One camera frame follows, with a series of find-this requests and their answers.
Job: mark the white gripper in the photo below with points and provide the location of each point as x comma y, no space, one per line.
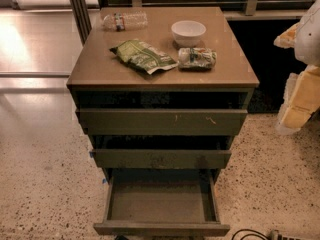
309,39

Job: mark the drawer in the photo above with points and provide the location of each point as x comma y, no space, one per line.
171,122
161,158
169,203

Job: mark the brown drawer cabinet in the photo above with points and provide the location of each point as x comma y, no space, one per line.
101,80

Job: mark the crushed soda can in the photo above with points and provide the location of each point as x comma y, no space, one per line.
196,58

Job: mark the white bowl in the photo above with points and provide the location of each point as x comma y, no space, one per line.
187,33

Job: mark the green chip bag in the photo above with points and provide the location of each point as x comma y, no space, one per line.
140,55

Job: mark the power strip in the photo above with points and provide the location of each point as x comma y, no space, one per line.
277,235

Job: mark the clear plastic water bottle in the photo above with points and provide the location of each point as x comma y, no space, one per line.
125,21

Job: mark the metal window frame post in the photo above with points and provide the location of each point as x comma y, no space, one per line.
82,19

